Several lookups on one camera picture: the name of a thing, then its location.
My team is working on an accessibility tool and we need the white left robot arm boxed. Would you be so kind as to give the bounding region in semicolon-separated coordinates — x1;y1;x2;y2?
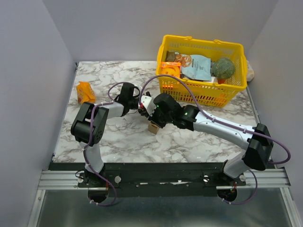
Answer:
71;82;140;187

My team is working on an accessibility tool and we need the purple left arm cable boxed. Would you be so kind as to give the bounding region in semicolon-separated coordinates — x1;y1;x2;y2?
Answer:
81;82;126;207

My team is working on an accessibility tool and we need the light blue snack pouch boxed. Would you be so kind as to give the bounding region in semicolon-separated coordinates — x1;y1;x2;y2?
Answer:
181;54;212;81

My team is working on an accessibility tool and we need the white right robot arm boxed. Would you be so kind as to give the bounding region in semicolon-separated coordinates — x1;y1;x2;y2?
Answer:
140;93;273;185

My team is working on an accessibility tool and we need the white bag behind basket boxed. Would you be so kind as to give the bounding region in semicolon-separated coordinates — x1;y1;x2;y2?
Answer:
246;61;255;82

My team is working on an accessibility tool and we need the green round melon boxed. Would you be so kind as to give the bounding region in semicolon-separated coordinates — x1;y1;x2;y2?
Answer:
212;58;235;79

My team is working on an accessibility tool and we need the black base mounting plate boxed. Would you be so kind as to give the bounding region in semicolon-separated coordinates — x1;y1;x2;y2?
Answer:
48;163;254;203

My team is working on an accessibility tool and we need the dark brown packet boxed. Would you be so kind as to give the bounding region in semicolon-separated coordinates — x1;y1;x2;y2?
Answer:
165;51;176;62

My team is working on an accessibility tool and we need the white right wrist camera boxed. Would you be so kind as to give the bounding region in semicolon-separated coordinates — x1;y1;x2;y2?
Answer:
139;95;156;117

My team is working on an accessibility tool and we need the yellow plastic shopping basket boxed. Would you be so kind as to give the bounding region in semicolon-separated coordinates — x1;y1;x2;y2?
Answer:
156;35;247;107

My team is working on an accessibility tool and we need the aluminium extrusion rail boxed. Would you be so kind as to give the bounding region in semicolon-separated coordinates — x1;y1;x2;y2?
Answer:
38;169;291;190

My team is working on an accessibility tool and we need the orange snack bag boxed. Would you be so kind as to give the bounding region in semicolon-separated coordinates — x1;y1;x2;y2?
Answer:
76;81;96;104

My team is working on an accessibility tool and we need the orange snack box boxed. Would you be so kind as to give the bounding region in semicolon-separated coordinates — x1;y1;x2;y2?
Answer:
160;62;181;78

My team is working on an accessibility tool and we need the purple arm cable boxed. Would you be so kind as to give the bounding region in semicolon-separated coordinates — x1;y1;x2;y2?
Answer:
81;82;126;207
139;74;292;206

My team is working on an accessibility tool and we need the brown cardboard express box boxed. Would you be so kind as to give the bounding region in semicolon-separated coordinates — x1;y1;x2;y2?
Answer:
148;122;160;135

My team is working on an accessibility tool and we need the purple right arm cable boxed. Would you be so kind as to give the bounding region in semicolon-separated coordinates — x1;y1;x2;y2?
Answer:
139;74;292;206

